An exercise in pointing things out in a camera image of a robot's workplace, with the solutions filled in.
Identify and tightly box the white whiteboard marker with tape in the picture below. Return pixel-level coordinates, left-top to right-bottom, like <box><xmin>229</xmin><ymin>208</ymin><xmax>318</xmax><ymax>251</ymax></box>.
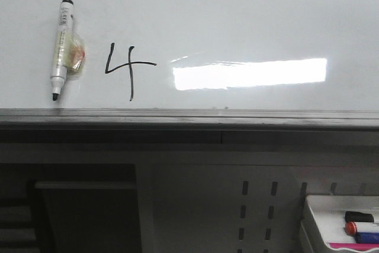
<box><xmin>50</xmin><ymin>0</ymin><xmax>85</xmax><ymax>101</ymax></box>

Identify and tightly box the white glossy whiteboard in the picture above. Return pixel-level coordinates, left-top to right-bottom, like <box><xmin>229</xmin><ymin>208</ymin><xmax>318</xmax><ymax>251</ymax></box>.
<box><xmin>1</xmin><ymin>0</ymin><xmax>378</xmax><ymax>112</ymax></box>

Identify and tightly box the grey aluminium whiteboard tray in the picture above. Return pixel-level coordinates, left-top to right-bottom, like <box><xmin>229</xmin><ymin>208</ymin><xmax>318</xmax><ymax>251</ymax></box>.
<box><xmin>1</xmin><ymin>108</ymin><xmax>378</xmax><ymax>133</ymax></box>

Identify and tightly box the pink whiteboard eraser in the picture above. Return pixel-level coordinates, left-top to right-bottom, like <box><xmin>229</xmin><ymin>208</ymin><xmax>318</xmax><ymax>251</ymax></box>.
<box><xmin>329</xmin><ymin>242</ymin><xmax>378</xmax><ymax>252</ymax></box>

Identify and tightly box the white slotted pegboard panel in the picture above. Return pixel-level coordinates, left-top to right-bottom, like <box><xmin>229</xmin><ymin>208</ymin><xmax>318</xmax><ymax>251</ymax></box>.
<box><xmin>136</xmin><ymin>164</ymin><xmax>378</xmax><ymax>252</ymax></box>

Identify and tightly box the white plastic marker bin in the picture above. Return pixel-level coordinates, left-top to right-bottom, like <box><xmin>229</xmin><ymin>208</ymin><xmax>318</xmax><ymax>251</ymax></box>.
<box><xmin>299</xmin><ymin>195</ymin><xmax>378</xmax><ymax>252</ymax></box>

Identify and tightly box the dark cabinet with shelf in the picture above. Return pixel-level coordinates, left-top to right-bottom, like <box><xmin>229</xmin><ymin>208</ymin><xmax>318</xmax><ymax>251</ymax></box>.
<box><xmin>1</xmin><ymin>164</ymin><xmax>142</xmax><ymax>252</ymax></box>

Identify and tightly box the black marker in bin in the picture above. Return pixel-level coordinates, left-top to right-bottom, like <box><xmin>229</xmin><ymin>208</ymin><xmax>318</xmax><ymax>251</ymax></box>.
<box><xmin>345</xmin><ymin>211</ymin><xmax>375</xmax><ymax>223</ymax></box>

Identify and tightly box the red capped marker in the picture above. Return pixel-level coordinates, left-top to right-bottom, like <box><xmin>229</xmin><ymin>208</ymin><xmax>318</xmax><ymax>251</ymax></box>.
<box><xmin>345</xmin><ymin>222</ymin><xmax>379</xmax><ymax>236</ymax></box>

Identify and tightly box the blue capped marker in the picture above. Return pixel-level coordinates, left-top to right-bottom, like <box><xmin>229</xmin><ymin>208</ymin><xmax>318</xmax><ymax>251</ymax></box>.
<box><xmin>355</xmin><ymin>232</ymin><xmax>379</xmax><ymax>244</ymax></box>

